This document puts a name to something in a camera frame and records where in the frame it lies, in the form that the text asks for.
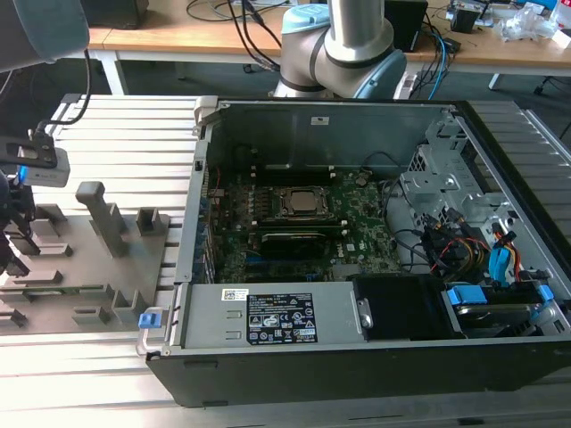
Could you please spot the silver chipset heatsink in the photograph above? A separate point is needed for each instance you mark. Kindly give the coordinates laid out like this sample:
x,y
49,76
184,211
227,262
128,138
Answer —
x,y
345,270

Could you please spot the wide black box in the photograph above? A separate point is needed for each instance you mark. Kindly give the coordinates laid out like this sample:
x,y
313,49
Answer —
x,y
116,11

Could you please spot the black graphics card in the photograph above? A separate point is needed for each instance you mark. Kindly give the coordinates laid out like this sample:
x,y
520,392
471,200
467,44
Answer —
x,y
292,245

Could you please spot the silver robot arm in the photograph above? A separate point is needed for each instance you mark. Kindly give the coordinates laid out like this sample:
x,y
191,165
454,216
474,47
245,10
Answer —
x,y
352,35

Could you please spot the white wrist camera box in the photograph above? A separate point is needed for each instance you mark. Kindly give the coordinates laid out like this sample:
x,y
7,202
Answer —
x,y
44,174

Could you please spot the green motherboard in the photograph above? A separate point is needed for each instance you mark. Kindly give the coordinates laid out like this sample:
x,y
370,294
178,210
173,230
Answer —
x,y
366,223

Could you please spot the wooden desk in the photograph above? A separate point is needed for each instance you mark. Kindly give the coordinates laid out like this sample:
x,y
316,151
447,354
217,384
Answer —
x,y
156,40

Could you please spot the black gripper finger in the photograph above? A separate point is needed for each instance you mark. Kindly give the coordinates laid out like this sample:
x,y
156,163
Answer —
x,y
26,234
13,256

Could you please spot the grey parts rack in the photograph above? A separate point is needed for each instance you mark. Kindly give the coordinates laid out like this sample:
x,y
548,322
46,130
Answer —
x,y
80,267

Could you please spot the hard disk in blue carrier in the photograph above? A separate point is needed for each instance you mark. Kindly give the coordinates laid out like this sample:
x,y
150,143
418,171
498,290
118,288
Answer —
x,y
464,296

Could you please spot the blue case latch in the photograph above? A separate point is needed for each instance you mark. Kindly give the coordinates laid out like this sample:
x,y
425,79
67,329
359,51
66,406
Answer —
x,y
149,321

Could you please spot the green RAM stick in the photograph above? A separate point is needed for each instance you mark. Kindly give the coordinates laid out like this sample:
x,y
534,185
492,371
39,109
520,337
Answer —
x,y
47,293

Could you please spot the black RAM slot bank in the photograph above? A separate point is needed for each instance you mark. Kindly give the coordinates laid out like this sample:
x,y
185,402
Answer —
x,y
312,221
294,175

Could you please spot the white power strip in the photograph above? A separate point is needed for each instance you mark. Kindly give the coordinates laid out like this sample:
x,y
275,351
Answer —
x,y
406,87

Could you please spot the silver CPU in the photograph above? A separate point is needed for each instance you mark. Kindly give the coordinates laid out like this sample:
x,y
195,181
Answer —
x,y
308,200

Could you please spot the silver power supply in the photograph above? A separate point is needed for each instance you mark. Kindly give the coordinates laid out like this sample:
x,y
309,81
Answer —
x,y
214,312

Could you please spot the black PC case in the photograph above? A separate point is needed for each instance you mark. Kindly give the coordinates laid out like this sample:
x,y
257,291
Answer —
x,y
312,379

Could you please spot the silver drive cage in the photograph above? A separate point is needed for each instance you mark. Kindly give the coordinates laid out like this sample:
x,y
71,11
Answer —
x,y
446,187

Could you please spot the silver coin cell battery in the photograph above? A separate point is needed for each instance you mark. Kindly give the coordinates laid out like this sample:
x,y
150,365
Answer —
x,y
361,179

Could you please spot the clear plastic bag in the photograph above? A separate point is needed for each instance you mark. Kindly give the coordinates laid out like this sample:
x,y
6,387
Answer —
x,y
531,22

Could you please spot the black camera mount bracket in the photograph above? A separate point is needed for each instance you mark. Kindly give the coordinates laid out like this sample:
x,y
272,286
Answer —
x,y
27,145

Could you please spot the tall black box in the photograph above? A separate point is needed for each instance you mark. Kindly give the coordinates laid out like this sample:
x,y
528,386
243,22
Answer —
x,y
408,22

